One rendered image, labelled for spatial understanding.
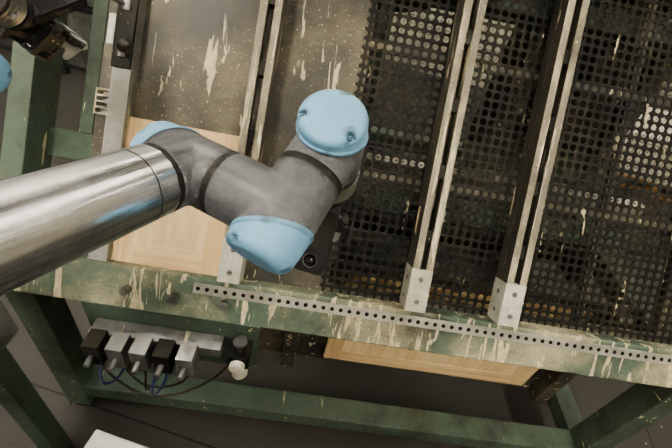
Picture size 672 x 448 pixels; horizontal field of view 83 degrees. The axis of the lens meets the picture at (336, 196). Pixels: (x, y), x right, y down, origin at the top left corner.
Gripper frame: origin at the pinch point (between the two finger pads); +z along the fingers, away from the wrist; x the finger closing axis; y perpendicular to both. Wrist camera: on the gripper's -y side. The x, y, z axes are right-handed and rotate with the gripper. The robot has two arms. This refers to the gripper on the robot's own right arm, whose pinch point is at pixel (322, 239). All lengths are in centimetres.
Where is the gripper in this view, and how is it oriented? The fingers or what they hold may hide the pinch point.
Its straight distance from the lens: 70.0
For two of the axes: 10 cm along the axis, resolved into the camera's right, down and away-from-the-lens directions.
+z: -0.5, 4.1, 9.1
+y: 2.9, -8.7, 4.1
